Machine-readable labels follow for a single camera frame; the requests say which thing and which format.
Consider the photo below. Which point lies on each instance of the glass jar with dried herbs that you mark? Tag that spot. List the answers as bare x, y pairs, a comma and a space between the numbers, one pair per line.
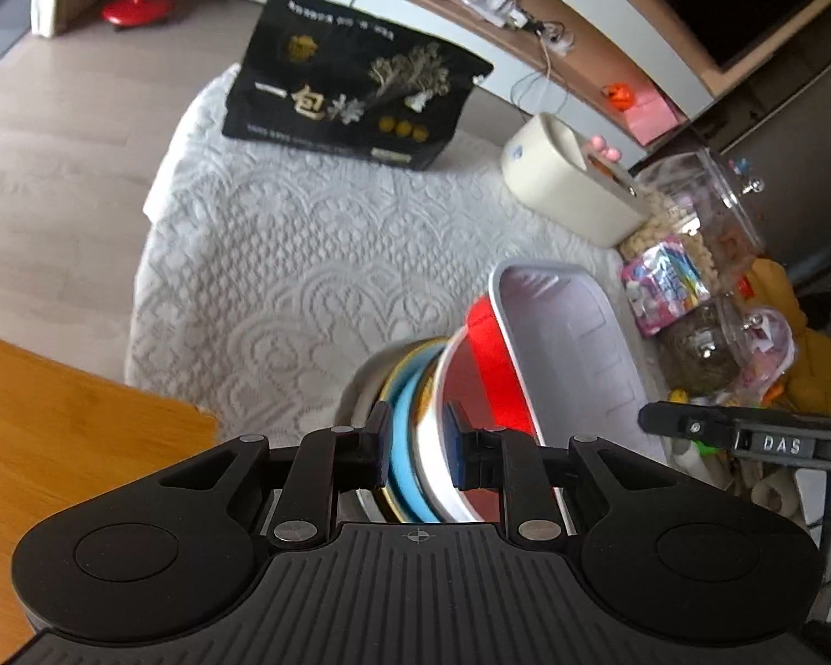
699, 360

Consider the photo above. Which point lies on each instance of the white lace tablecloth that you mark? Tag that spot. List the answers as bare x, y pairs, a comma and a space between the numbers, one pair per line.
284, 256

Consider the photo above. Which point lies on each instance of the pink round toy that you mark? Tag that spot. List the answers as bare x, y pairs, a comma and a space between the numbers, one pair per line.
602, 149

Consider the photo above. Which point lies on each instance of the white plate dark rim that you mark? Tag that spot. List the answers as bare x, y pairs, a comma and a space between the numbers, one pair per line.
359, 395

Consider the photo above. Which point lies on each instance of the pink paper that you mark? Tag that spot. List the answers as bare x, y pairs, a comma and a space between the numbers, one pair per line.
654, 118

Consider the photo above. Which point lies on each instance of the glossy black packet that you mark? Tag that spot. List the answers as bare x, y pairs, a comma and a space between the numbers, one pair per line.
318, 62

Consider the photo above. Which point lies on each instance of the glass jar with cereal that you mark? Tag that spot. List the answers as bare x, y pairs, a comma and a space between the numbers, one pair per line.
720, 221

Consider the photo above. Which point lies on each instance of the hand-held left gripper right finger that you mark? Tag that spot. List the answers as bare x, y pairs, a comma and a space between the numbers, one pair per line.
455, 454

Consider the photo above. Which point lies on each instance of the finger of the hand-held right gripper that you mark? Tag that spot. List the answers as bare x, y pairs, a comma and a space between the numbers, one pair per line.
678, 421

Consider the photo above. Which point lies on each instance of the wooden television cabinet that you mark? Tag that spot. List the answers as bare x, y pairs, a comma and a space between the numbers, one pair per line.
595, 7

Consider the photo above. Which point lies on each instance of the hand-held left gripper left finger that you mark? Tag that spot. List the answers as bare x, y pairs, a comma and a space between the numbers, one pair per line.
382, 447

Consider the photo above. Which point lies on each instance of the yellow plush toy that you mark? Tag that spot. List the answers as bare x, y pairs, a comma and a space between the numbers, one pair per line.
817, 360

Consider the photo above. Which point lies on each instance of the orange pumpkin toy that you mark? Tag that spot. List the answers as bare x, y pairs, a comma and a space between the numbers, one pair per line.
615, 97

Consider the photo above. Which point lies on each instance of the white rectangular dish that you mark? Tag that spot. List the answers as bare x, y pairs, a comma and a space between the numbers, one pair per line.
561, 346

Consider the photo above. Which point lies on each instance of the pink snack packet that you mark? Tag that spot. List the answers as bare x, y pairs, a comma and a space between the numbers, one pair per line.
665, 284

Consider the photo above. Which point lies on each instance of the white paper roll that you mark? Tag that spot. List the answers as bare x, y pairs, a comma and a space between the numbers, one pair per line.
772, 497

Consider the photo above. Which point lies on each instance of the cream tissue box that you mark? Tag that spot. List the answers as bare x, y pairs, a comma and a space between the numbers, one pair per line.
554, 180

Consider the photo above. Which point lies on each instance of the blue plate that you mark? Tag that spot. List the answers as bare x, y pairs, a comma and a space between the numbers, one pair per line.
408, 488
410, 364

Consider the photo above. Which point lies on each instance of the red bowl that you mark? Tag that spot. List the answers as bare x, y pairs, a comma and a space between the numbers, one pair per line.
498, 374

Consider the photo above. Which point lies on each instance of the white bowl orange floral print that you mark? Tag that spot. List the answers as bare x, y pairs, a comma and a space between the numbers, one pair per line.
431, 474

